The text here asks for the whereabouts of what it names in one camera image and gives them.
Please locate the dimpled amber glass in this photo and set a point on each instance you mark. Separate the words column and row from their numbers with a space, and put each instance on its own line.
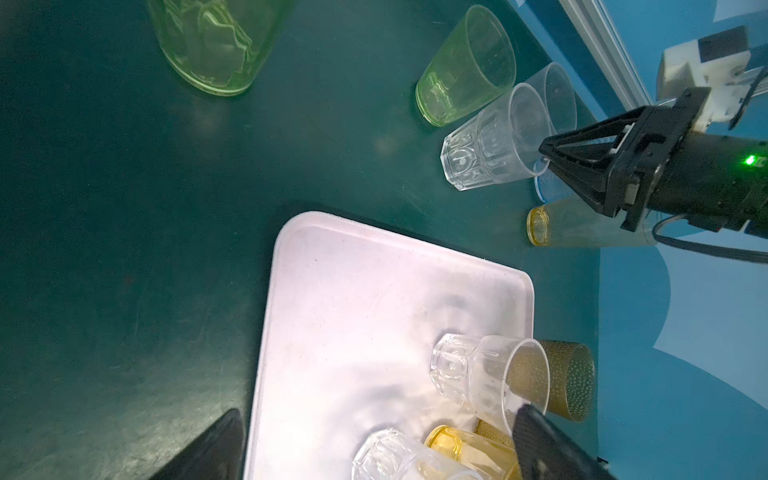
column 559, row 378
column 489, row 432

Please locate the clear faceted glass three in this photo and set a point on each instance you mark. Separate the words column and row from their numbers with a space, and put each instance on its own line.
column 493, row 376

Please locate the right aluminium frame post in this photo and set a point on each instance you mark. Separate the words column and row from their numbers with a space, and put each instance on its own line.
column 593, row 23

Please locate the clear faceted glass two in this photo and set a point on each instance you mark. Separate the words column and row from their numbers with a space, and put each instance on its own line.
column 500, row 144

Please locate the small green transparent glass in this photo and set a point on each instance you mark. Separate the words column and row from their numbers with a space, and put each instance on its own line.
column 475, row 65

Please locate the white plastic tray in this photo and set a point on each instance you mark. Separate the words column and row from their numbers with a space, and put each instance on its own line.
column 352, row 315

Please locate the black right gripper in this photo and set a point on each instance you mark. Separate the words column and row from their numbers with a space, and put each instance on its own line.
column 716, row 181

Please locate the clear faceted glass one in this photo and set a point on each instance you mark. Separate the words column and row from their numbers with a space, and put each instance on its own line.
column 389, row 454

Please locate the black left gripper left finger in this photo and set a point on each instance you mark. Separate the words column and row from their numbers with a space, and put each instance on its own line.
column 217, row 453

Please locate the clear faceted glass four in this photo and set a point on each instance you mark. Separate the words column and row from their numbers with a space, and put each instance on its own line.
column 555, row 88

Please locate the short yellow transparent glass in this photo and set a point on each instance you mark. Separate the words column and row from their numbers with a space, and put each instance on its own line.
column 489, row 458

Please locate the tall yellow transparent glass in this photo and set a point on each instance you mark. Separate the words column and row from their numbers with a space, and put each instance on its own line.
column 571, row 223

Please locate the tall green transparent glass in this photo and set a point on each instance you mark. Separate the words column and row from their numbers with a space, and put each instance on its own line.
column 218, row 46

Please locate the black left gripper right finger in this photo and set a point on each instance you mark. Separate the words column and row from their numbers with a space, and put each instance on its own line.
column 545, row 452

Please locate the tall frosted blue glass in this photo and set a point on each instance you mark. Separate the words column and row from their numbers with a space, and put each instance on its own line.
column 550, row 188

